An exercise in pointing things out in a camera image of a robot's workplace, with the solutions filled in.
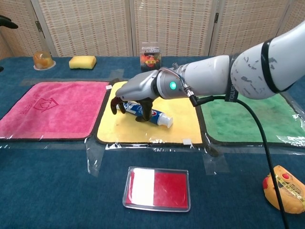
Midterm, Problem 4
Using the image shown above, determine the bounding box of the white blue toothpaste tube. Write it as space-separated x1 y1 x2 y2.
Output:
118 100 174 129

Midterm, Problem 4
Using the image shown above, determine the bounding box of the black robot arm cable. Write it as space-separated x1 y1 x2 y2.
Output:
189 94 290 229

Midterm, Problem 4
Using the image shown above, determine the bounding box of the yellow sponge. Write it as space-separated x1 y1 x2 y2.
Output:
68 56 97 70

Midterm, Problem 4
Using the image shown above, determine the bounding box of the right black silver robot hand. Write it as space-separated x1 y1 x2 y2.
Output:
110 70 160 124

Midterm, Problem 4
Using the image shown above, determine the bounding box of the clear tape strip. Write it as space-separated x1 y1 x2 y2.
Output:
202 147 231 176
110 69 125 81
85 140 105 177

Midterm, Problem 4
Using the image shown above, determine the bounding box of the green cloth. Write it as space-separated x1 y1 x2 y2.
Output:
201 93 305 146

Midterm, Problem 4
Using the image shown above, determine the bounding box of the yellow cloth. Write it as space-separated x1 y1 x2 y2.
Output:
95 80 203 145

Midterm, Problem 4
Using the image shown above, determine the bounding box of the red white card in sleeve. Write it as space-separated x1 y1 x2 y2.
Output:
122 166 192 213

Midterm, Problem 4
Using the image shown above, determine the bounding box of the pink cloth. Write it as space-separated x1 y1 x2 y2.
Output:
0 81 112 142

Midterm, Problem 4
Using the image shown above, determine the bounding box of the orange jelly cup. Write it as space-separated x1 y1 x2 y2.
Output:
32 50 57 71

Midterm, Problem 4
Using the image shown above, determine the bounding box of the clear box with dark print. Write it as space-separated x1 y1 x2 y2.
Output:
140 42 164 73

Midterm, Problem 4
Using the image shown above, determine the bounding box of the orange packaged bread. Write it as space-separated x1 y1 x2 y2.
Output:
262 165 305 214

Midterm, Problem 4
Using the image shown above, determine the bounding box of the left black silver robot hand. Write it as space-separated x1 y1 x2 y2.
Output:
0 15 19 30

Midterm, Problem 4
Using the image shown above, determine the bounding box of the woven folding screen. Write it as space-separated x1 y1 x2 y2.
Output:
0 0 305 60

